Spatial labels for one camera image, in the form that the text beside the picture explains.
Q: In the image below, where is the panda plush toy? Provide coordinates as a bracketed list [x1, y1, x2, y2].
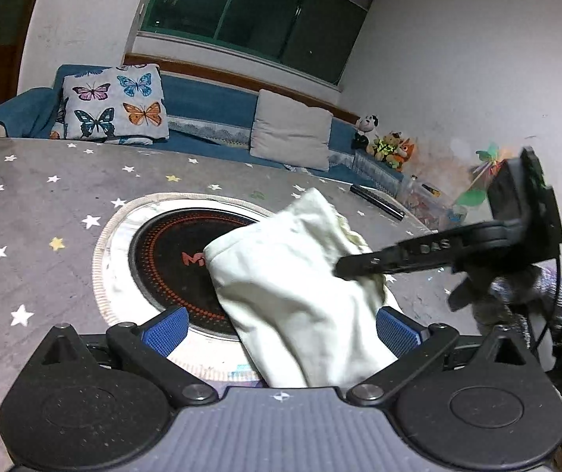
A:
[351, 114, 379, 151]

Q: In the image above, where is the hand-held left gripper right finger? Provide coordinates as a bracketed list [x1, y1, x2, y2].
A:
[346, 306, 537, 404]

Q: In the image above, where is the green framed window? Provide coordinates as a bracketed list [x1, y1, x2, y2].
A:
[136, 0, 377, 90]

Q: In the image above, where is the clear plastic toy box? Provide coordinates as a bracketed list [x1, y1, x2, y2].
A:
[398, 175, 468, 232]

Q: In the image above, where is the black remote control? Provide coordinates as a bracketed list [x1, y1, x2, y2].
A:
[350, 184, 406, 220]

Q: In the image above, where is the orange plush toy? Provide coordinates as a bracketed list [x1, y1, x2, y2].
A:
[391, 140, 417, 173]

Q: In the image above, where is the plain grey pillow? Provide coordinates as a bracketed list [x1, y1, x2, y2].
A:
[250, 89, 334, 172]

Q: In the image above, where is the butterfly print pillow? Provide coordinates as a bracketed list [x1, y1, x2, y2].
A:
[50, 63, 170, 146]

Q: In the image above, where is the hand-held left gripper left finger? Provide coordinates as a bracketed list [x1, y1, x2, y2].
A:
[30, 306, 218, 405]

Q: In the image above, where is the colourful pinwheel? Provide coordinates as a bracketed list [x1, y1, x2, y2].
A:
[455, 144, 503, 207]

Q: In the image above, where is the person's right hand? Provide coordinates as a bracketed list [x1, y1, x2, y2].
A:
[472, 264, 562, 355]

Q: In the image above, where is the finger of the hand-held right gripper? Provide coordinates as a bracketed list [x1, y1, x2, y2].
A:
[335, 223, 515, 279]

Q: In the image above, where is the round built-in cooktop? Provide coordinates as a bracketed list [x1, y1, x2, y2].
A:
[93, 193, 282, 384]

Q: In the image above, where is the blue sofa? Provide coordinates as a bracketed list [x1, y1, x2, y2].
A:
[0, 64, 404, 192]

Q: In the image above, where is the yellow green plush toy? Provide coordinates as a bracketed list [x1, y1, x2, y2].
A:
[367, 132, 400, 162]

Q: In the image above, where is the light green shirt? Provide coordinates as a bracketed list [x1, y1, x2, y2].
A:
[204, 188, 402, 388]

